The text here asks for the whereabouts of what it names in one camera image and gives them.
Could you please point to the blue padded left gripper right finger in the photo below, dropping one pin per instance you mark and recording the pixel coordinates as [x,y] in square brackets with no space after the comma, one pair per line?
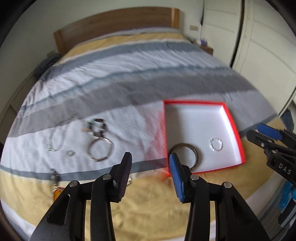
[234,218]

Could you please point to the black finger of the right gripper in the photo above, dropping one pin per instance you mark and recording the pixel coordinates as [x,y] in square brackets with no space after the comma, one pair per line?
[260,140]

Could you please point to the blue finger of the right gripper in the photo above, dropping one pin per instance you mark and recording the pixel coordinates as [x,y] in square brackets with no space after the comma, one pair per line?
[270,132]

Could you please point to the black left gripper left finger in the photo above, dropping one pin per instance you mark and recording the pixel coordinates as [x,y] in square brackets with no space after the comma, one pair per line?
[65,219]

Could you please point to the amber resin bangle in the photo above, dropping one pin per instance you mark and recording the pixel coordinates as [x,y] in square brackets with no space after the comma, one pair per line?
[56,193]

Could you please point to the silver pendant charm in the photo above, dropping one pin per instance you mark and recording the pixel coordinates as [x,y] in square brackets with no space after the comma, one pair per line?
[55,177]

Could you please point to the red jewelry box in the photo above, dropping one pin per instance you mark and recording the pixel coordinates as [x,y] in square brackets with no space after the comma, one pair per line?
[209,127]

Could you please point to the dark brown bangle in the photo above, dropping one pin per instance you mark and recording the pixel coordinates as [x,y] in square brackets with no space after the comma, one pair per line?
[189,146]

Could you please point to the silver metal bangle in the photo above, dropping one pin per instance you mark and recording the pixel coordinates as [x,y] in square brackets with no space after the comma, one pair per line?
[99,149]

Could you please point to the white wardrobe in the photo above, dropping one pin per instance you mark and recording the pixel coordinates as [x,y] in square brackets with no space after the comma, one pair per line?
[255,41]

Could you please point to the right wooden nightstand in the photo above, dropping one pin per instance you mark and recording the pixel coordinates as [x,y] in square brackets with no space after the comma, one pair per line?
[207,49]

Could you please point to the purple tissue box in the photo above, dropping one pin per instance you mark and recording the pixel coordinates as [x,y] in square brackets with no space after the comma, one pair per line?
[201,42]

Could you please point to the striped duvet cover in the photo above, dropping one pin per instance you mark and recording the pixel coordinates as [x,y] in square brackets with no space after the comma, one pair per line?
[115,87]

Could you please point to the dark folded clothes pile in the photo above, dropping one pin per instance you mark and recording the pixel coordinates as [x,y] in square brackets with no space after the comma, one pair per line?
[46,64]

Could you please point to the wooden headboard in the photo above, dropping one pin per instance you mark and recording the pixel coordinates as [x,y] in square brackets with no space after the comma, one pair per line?
[113,21]

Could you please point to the low wall cabinet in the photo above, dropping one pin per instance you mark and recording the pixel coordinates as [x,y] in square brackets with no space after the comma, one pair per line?
[10,111]

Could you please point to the wall outlet plate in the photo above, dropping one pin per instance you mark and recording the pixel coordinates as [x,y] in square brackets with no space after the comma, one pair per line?
[194,28]

